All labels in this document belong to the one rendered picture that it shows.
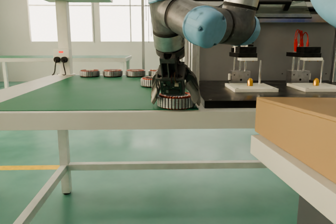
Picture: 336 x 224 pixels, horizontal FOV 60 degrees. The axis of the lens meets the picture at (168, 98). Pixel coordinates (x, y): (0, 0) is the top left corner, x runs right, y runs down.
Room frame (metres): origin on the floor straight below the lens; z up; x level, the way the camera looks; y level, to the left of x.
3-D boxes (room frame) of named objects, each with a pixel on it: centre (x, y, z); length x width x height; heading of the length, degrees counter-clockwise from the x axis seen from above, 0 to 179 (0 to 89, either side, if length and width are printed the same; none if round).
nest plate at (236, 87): (1.05, -0.30, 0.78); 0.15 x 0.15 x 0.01; 2
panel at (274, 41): (1.30, -0.41, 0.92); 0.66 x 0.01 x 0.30; 92
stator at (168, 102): (0.84, -0.02, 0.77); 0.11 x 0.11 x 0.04
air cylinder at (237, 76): (1.19, -0.29, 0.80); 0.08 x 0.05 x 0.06; 92
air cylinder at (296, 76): (1.20, -0.54, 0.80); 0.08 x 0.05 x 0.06; 92
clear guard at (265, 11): (1.05, -0.30, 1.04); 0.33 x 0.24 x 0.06; 2
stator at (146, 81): (1.26, 0.06, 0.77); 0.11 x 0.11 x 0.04
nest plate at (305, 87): (1.05, -0.54, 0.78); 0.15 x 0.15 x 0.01; 2
